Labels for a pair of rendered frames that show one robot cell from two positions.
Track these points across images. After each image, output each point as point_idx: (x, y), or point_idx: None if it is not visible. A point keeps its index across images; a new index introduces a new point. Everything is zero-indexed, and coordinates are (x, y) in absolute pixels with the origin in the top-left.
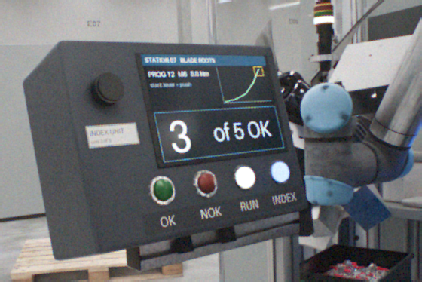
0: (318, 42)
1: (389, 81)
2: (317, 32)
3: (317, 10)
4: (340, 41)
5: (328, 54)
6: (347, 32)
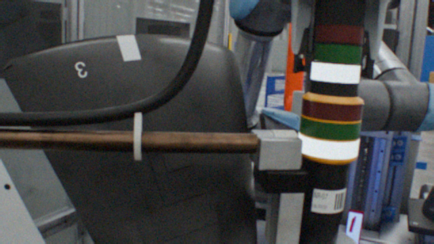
0: (342, 213)
1: (2, 229)
2: (345, 182)
3: (361, 118)
4: (253, 186)
5: (348, 236)
6: (219, 156)
